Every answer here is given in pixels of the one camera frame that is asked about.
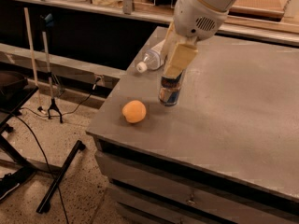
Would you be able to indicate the black metal table frame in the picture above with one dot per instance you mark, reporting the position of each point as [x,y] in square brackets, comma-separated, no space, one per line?
[27,153]

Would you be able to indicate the black shoe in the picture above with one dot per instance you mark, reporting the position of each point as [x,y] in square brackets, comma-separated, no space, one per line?
[7,184]

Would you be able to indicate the wooden stick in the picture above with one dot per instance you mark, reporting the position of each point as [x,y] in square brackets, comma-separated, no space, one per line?
[33,59]

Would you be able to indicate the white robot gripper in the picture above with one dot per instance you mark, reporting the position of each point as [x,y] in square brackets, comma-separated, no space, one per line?
[196,19]

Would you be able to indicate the grey drawer cabinet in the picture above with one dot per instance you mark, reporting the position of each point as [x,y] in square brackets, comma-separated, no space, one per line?
[226,153]

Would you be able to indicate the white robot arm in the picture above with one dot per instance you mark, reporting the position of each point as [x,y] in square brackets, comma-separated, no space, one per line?
[193,21]

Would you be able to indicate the black tripod stand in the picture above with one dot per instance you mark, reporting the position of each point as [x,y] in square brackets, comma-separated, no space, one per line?
[46,22]

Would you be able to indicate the redbull can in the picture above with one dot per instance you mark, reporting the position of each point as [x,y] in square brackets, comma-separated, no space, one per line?
[170,89]

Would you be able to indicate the orange fruit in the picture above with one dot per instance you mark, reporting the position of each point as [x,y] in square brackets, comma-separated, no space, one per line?
[134,111]

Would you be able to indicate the clear plastic water bottle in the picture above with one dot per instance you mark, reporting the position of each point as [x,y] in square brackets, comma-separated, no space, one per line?
[152,59]

